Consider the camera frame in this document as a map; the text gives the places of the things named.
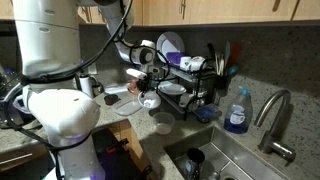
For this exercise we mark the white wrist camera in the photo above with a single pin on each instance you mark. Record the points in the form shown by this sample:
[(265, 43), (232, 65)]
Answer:
[(136, 73)]

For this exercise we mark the black round lid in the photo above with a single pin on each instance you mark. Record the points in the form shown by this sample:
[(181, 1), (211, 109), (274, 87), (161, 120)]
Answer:
[(111, 99)]

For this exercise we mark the white plates on lower rack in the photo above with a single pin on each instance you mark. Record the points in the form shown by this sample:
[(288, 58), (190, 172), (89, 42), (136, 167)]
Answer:
[(172, 88)]

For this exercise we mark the white mug lower rack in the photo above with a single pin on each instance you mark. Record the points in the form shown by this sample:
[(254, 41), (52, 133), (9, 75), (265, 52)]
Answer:
[(186, 100)]

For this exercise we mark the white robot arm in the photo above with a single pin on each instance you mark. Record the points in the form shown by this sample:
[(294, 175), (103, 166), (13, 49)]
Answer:
[(49, 39)]

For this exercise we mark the white rice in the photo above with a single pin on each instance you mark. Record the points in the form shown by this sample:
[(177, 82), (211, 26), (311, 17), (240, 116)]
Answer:
[(163, 128)]

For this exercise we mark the orange plastic bag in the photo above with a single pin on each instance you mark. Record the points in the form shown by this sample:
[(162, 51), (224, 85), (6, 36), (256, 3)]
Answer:
[(132, 87)]

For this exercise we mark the purple bowl on rack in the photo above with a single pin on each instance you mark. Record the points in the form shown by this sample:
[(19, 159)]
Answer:
[(174, 57)]

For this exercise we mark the black two-tier dish rack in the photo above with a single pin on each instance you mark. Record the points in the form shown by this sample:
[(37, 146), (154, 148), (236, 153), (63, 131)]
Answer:
[(199, 83)]

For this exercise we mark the white mug rack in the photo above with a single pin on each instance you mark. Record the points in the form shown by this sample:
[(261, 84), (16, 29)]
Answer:
[(186, 100), (185, 62)]

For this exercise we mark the large white upright plate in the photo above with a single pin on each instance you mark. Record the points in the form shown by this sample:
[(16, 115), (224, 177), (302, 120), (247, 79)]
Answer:
[(170, 42)]

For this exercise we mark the stainless steel sink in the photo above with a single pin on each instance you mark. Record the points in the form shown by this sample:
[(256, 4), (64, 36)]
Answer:
[(224, 158)]

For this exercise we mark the white red-patterned mug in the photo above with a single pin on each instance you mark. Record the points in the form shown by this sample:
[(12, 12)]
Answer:
[(197, 63)]

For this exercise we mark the white ceramic bowl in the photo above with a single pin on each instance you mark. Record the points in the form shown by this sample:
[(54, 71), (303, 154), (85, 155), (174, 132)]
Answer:
[(149, 100)]

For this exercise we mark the stainless steel tumbler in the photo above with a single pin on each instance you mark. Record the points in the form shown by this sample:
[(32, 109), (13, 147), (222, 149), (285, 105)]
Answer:
[(86, 84)]

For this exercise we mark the blue dish soap bottle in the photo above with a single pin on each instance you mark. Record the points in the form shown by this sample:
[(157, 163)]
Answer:
[(239, 113)]

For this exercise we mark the black utensil holder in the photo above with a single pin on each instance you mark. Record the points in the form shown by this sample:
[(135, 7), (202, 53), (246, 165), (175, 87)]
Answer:
[(222, 82)]

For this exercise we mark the clear plastic bowl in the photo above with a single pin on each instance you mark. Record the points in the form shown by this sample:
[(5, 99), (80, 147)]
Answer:
[(163, 117)]

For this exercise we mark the black mug in sink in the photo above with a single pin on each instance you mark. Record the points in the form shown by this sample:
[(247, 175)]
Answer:
[(192, 164)]

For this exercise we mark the brushed steel faucet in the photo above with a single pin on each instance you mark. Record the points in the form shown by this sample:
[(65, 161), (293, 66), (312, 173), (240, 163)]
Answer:
[(271, 141)]

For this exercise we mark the blue sponge in tray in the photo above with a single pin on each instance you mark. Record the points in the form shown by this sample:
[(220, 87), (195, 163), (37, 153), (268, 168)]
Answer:
[(205, 113)]

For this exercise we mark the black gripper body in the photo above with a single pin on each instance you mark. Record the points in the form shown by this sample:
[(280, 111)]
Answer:
[(145, 84)]

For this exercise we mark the white mug upper rack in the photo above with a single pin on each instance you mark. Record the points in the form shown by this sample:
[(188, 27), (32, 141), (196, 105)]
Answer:
[(185, 62)]

